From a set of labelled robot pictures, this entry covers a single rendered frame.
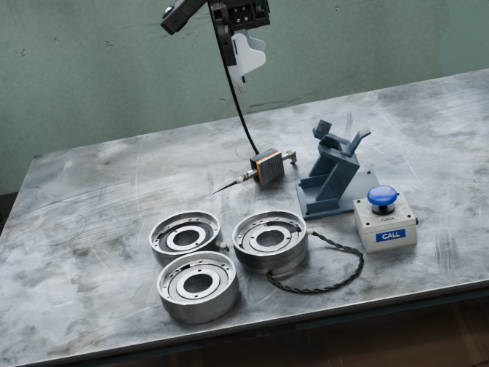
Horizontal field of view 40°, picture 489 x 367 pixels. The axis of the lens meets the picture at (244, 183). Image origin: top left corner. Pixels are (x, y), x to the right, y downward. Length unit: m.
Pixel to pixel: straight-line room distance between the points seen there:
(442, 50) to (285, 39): 0.60
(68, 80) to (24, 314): 1.68
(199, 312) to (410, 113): 0.61
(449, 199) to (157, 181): 0.50
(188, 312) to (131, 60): 1.77
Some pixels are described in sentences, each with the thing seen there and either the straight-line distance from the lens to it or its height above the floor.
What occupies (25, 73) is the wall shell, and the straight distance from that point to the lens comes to 2.61.
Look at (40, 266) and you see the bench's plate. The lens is 1.07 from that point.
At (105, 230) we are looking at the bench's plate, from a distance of 1.10.
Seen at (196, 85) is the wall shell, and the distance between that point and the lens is 2.56.
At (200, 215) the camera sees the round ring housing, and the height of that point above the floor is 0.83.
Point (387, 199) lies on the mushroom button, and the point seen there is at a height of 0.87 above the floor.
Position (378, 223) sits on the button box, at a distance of 0.90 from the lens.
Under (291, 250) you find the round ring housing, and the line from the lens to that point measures 0.89.
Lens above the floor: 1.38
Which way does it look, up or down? 31 degrees down
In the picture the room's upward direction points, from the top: 12 degrees counter-clockwise
